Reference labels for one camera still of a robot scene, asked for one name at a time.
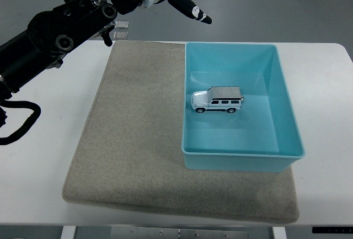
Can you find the white toy car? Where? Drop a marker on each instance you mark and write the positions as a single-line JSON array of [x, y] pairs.
[[223, 92]]

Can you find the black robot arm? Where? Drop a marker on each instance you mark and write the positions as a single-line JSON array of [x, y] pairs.
[[49, 32]]

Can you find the blue plastic box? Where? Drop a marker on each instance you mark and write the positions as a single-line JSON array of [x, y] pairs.
[[234, 137]]

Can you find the beige fabric mat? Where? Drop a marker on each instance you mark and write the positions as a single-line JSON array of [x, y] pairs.
[[132, 139]]

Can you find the grey metal plate with screws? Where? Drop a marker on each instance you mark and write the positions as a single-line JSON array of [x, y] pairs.
[[193, 234]]

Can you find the white table leg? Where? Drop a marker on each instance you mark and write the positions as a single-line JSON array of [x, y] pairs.
[[68, 233], [279, 233]]

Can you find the black table control panel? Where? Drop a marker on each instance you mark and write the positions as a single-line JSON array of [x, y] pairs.
[[332, 230]]

